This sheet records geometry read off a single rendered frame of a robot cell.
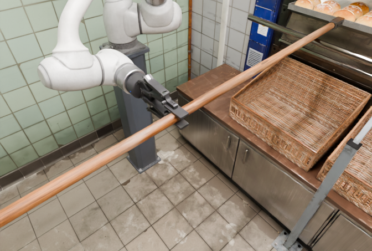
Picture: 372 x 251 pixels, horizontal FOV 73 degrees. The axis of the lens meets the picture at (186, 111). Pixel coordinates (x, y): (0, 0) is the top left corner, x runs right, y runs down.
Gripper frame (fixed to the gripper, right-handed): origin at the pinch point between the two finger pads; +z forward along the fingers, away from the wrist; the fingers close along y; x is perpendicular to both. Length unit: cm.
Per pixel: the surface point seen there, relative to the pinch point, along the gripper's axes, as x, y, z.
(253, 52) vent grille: -113, 42, -50
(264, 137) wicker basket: -65, 58, -3
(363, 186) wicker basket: -64, 48, 46
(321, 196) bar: -54, 58, 36
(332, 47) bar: -77, 3, 9
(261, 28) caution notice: -113, 23, -48
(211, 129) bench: -61, 77, -38
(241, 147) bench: -61, 73, -13
